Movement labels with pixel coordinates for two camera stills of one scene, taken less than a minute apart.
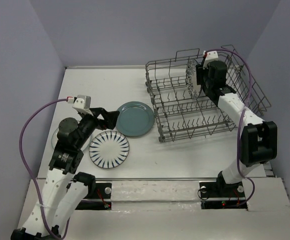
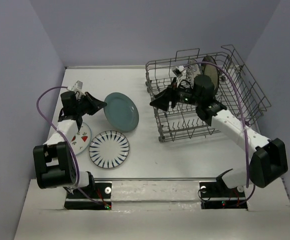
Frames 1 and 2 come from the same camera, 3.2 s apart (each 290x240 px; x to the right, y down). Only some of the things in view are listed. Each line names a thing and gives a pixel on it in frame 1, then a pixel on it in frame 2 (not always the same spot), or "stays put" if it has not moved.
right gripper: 200,73 to 162,101
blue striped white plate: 109,149 stays put
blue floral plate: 191,78 stays put
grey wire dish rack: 181,110 stays put
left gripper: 110,119 to 95,105
